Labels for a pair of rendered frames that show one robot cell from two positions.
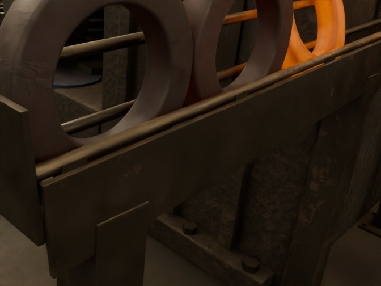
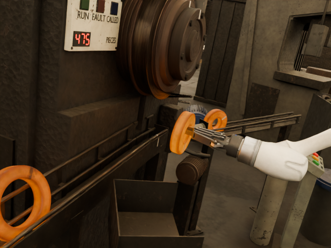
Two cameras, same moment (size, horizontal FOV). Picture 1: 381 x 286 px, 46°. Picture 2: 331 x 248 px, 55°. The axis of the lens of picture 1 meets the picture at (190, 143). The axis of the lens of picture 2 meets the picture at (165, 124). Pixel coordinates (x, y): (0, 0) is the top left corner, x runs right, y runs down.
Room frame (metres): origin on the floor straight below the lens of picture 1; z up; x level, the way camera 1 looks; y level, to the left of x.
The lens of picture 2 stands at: (-0.08, -0.24, 1.18)
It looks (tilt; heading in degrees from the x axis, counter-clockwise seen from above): 17 degrees down; 342
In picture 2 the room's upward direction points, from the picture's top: 10 degrees clockwise
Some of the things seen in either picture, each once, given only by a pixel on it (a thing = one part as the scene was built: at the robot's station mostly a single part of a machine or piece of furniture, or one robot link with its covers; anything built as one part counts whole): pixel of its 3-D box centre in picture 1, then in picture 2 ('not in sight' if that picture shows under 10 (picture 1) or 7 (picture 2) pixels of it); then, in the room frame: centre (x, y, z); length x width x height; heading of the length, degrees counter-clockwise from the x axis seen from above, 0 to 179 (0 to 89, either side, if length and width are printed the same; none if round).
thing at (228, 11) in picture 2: not in sight; (230, 53); (4.92, -2.83, 0.88); 1.71 x 0.92 x 1.76; 141
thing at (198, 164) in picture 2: not in sight; (185, 199); (1.38, -0.92, 0.27); 0.22 x 0.13 x 0.53; 141
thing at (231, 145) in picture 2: not in sight; (227, 143); (0.82, -0.77, 0.84); 0.09 x 0.08 x 0.07; 52
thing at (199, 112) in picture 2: not in sight; (195, 120); (3.22, -1.69, 0.17); 0.57 x 0.31 x 0.34; 161
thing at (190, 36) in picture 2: not in sight; (189, 45); (1.14, -0.68, 1.11); 0.28 x 0.06 x 0.28; 141
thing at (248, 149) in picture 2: not in sight; (248, 150); (0.78, -0.82, 0.83); 0.09 x 0.06 x 0.09; 142
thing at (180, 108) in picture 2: not in sight; (167, 127); (1.39, -0.74, 0.68); 0.11 x 0.08 x 0.24; 51
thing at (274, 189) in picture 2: not in sight; (270, 203); (1.34, -1.46, 0.26); 0.12 x 0.12 x 0.52
